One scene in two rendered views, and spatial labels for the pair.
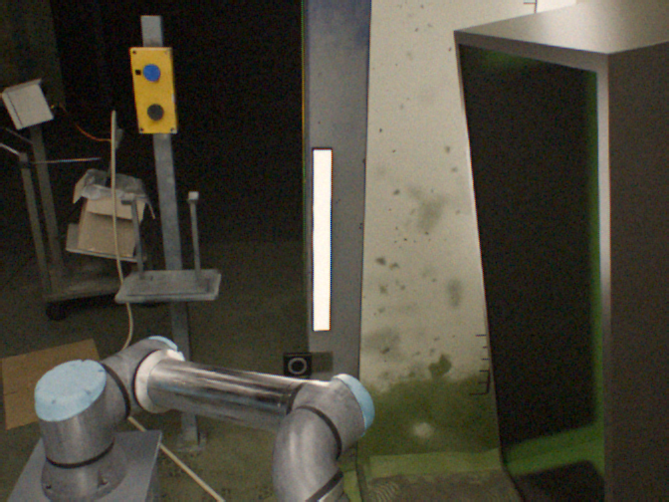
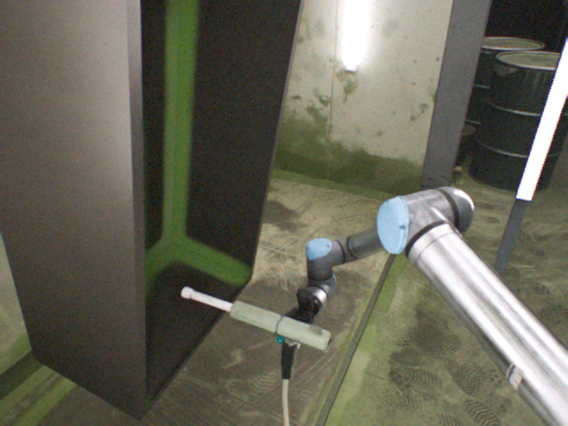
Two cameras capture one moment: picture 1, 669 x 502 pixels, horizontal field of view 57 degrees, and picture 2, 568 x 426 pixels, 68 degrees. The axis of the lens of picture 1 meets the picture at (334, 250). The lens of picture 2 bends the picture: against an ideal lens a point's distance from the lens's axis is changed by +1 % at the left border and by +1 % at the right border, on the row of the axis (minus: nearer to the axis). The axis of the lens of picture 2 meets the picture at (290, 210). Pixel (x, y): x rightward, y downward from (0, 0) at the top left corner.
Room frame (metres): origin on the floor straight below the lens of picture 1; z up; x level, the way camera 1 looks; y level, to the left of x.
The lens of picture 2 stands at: (1.75, 0.17, 1.46)
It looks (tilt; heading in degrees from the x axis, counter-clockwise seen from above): 31 degrees down; 211
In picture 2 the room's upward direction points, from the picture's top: straight up
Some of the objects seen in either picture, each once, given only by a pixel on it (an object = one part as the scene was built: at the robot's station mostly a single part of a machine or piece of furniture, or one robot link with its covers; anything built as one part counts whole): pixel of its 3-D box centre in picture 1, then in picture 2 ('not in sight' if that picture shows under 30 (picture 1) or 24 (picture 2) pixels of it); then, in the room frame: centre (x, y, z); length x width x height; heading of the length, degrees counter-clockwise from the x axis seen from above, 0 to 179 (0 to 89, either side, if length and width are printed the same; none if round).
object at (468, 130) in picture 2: not in sight; (453, 144); (-1.75, -0.37, 0.14); 0.31 x 0.29 x 0.28; 6
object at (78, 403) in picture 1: (78, 407); not in sight; (1.15, 0.58, 0.83); 0.17 x 0.15 x 0.18; 145
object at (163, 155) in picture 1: (174, 259); not in sight; (2.03, 0.58, 0.82); 0.06 x 0.06 x 1.64; 6
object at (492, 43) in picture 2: not in sight; (503, 44); (-2.19, -0.22, 0.86); 0.54 x 0.54 x 0.01
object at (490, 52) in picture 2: not in sight; (490, 98); (-2.19, -0.23, 0.44); 0.59 x 0.58 x 0.89; 87
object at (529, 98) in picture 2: not in sight; (524, 123); (-1.62, 0.09, 0.44); 0.59 x 0.58 x 0.89; 21
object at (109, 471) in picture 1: (83, 457); not in sight; (1.14, 0.58, 0.69); 0.19 x 0.19 x 0.10
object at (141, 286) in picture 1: (165, 241); not in sight; (1.87, 0.55, 0.95); 0.26 x 0.15 x 0.32; 96
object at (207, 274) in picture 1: (171, 285); not in sight; (1.89, 0.56, 0.78); 0.31 x 0.23 x 0.01; 96
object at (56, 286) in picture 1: (82, 198); not in sight; (3.33, 1.44, 0.64); 0.73 x 0.50 x 1.27; 110
